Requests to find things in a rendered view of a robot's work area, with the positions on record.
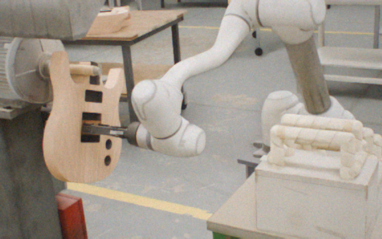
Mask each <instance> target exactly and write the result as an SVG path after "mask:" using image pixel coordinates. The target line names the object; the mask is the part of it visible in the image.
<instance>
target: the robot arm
mask: <svg viewBox="0 0 382 239"><path fill-rule="evenodd" d="M325 11H326V9H325V3H324V0H231V2H230V4H229V5H228V7H227V10H226V12H225V15H224V17H223V19H222V23H221V26H220V31H219V33H218V37H217V39H216V43H215V45H214V46H213V47H212V48H211V49H210V50H207V51H205V52H202V53H201V54H198V55H196V56H193V57H191V58H187V59H186V60H183V61H181V62H179V63H176V65H174V66H173V67H172V68H171V69H170V70H169V71H168V72H167V73H166V74H165V75H164V76H163V77H162V78H161V79H160V80H142V81H140V82H139V83H138V84H137V85H136V86H135V88H134V89H133V92H132V104H133V108H134V110H135V113H136V115H137V117H138V118H139V120H140V123H139V121H134V122H133V123H131V124H130V125H129V126H126V127H125V126H121V127H119V126H112V125H111V126H110V125H105V124H98V126H96V125H95V124H94V123H93V124H88V123H83V129H82V132H86V133H90V134H98V135H107V136H112V137H118V138H121V139H127V141H128V143H129V144H130V145H133V146H137V147H139V148H141V149H146V150H150V151H158V152H160V153H162V154H164V155H170V156H174V157H181V158H188V157H194V156H197V155H199V154H201V153H202V152H203V150H204V148H205V146H206V133H205V131H204V130H203V129H201V128H199V127H197V126H195V125H193V124H190V123H188V121H187V120H185V119H184V118H183V117H182V116H181V115H180V114H181V106H182V100H183V95H182V92H181V87H182V85H183V83H184V81H185V80H186V79H188V78H191V77H193V76H194V75H197V74H199V73H203V72H206V71H208V70H211V69H215V68H217V67H219V66H220V65H222V63H223V62H225V61H226V60H227V59H228V58H229V57H230V56H231V55H232V52H233V51H234V50H235V49H236V48H237V47H238V46H239V44H240V43H241V41H242V40H243V39H244V38H245V37H246V36H247V35H248V34H249V32H250V31H251V29H254V28H259V27H269V28H271V30H272V31H273V32H274V33H275V34H276V35H277V36H278V38H279V39H280V40H282V41H283V42H284V43H285V46H286V50H287V52H288V57H289V60H290V63H291V66H292V68H293V70H294V74H295V78H296V81H297V84H298V88H299V90H300V94H301V96H302V101H303V104H301V103H300V102H298V97H297V96H296V95H295V94H293V93H290V92H288V91H277V92H273V93H271V94H269V95H268V96H267V99H266V100H265V103H264V104H263V109H262V114H261V131H262V138H263V140H262V141H254V143H253V146H254V147H256V148H258V149H260V150H258V151H255V152H254V153H253V157H254V158H262V157H263V156H264V155H267V154H268V152H270V151H271V128H272V127H273V126H275V125H281V119H282V117H283V116H284V115H285V114H294V115H302V116H316V117H323V118H339V119H346V120H355V118H354V116H353V115H352V114H351V113H350V112H348V111H347V110H345V109H344V108H343V107H342V106H341V105H340V104H339V103H338V102H337V101H336V99H335V98H334V97H332V96H330V95H329V92H328V87H327V84H326V82H325V79H324V74H323V71H322V67H321V63H320V58H319V55H318V49H317V47H316V41H314V37H313V32H314V30H315V29H316V28H317V27H319V26H320V25H321V24H322V21H323V20H324V16H325Z"/></svg>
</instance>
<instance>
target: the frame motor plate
mask: <svg viewBox="0 0 382 239"><path fill-rule="evenodd" d="M53 101H54V98H53V99H51V100H50V101H48V102H46V103H43V104H35V103H33V104H31V105H27V106H25V107H23V108H15V107H11V106H0V118H4V119H10V120H11V119H13V118H16V117H18V116H21V115H23V114H25V113H28V112H31V110H34V109H36V108H38V107H41V106H43V105H45V104H48V103H50V102H53Z"/></svg>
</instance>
